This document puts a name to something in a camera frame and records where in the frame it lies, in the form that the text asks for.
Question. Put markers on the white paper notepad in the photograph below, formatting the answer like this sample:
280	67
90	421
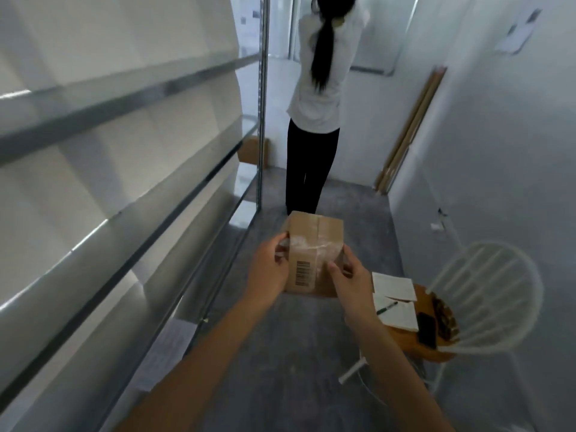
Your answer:
400	314

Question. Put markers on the bundle of long wooden strips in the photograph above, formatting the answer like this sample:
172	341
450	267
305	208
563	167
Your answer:
411	125

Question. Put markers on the metal shelving rack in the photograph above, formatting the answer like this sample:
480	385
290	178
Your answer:
112	175

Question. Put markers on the white paper label sheet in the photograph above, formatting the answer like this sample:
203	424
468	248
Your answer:
164	355

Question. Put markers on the white spindle-back wooden chair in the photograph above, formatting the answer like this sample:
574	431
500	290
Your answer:
477	305

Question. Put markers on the person's left forearm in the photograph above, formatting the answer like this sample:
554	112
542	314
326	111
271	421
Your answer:
189	377

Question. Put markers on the white paper notice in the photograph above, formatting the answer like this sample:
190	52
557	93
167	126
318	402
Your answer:
519	26

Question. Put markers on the brown cardboard box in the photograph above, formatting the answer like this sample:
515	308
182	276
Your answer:
253	150

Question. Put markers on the person's right forearm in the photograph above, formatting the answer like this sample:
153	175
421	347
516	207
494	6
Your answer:
396	377

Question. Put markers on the person's right thumb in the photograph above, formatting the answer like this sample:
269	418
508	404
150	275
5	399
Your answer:
335	270

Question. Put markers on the person's right hand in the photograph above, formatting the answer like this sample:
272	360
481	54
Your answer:
355	285

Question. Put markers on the black and green pen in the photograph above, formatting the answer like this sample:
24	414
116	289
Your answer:
387	306

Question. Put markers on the black smartphone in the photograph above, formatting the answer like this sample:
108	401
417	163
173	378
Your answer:
427	330

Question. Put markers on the person's left thumb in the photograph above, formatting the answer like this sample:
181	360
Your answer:
280	240

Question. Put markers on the person's left hand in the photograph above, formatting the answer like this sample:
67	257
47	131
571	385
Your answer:
265	269

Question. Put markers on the small taped cardboard box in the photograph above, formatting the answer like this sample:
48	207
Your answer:
315	251

